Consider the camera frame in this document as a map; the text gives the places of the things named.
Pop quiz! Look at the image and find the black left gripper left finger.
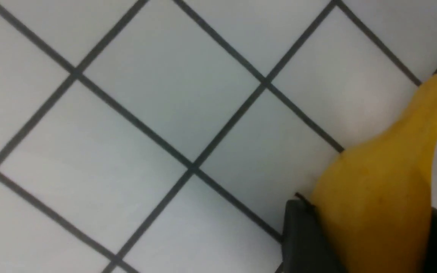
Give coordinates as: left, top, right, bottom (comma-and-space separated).
281, 193, 346, 273

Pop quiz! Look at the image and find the yellow toy banana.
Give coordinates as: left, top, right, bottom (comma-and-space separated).
311, 74, 437, 273

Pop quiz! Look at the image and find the white grid tablecloth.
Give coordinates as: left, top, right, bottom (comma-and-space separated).
0, 0, 437, 273

